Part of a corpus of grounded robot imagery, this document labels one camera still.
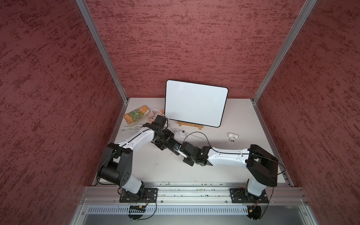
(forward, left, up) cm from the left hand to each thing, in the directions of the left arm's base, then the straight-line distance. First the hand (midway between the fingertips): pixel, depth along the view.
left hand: (171, 142), depth 87 cm
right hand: (-7, -10, -4) cm, 13 cm away
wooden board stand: (+18, -5, -4) cm, 19 cm away
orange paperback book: (+25, +29, -4) cm, 38 cm away
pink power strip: (+22, +8, +3) cm, 24 cm away
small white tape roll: (+7, -41, -4) cm, 42 cm away
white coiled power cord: (+13, +30, -3) cm, 33 cm away
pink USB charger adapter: (+22, +17, +1) cm, 27 cm away
